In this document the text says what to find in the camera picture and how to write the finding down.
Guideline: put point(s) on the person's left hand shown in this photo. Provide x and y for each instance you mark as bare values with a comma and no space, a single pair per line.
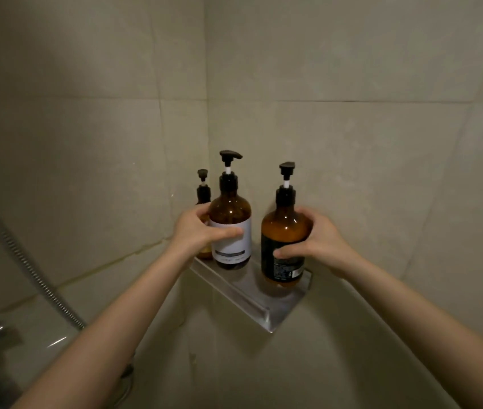
190,234

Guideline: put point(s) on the person's right hand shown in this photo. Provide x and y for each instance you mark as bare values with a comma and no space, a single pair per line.
322,242

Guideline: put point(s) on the person's left thumb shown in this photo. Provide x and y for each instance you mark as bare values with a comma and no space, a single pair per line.
223,233

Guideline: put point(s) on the person's right thumb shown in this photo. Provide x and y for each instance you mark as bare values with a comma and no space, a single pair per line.
290,250

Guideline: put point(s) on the amber pump bottle white label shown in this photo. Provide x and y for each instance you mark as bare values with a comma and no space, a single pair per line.
230,217

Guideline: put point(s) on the amber pump bottle black label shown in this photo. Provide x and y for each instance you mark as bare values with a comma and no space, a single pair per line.
282,234

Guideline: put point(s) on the person's left forearm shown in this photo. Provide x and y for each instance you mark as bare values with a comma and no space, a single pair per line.
109,332

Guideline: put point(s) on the person's right forearm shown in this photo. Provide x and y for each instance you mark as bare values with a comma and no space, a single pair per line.
424,332

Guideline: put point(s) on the small amber pump bottle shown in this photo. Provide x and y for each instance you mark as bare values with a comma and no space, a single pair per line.
203,193

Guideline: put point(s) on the metal corner shelf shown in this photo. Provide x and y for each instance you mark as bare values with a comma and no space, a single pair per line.
258,293

